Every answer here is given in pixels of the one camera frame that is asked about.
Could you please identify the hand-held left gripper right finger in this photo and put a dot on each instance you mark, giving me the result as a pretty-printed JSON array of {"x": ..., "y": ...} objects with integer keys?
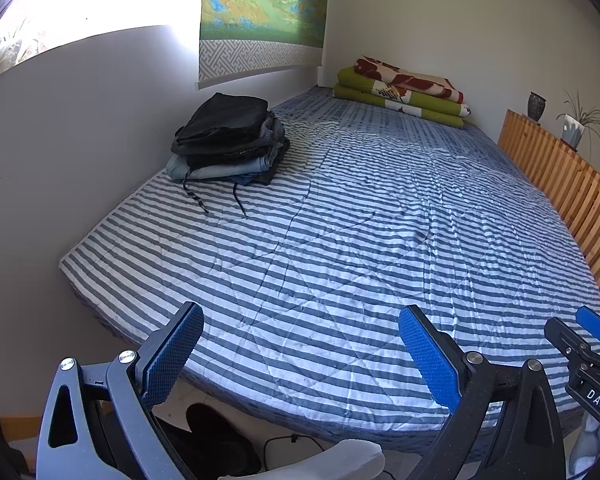
[{"x": 430, "y": 357}]

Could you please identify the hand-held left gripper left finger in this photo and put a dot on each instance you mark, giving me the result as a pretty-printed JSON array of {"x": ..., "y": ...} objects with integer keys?
[{"x": 172, "y": 355}]

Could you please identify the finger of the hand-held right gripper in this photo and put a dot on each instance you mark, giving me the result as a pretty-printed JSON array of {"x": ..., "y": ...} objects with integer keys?
[
  {"x": 562, "y": 335},
  {"x": 595, "y": 322}
]

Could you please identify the person's right hand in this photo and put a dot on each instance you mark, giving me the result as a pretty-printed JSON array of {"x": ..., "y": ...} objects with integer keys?
[{"x": 590, "y": 440}]

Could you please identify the black shoe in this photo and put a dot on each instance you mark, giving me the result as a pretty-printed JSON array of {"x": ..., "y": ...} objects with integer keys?
[{"x": 215, "y": 430}]

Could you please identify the blue white striped bed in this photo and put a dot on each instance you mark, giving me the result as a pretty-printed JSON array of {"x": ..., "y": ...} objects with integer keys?
[{"x": 355, "y": 235}]

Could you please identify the light blue folded jeans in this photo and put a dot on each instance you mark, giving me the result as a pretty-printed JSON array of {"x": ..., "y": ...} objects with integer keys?
[{"x": 205, "y": 172}]

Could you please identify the potted plant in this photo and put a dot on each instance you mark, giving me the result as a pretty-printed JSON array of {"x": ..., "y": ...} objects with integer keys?
[{"x": 574, "y": 132}]

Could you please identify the dark cloth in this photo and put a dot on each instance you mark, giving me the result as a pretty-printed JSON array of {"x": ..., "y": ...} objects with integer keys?
[{"x": 0, "y": 445}]

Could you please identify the dark ceramic vase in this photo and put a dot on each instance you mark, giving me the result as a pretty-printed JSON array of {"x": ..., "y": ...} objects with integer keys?
[{"x": 536, "y": 107}]

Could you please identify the dark grey folded garment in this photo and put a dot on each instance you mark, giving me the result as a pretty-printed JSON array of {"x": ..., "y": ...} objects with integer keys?
[{"x": 275, "y": 132}]

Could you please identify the red beige folded blanket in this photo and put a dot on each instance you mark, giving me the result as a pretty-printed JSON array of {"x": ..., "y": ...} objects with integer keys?
[{"x": 415, "y": 82}]

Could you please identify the green folded blanket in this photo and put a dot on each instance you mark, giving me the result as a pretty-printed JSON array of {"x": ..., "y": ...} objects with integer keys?
[
  {"x": 350, "y": 92},
  {"x": 355, "y": 77}
]

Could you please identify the wooden slatted rail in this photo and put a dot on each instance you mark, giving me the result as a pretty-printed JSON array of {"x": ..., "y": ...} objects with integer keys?
[{"x": 555, "y": 160}]

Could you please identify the landscape wall poster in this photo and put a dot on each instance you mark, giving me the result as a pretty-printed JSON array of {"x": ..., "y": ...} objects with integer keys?
[{"x": 260, "y": 0}]

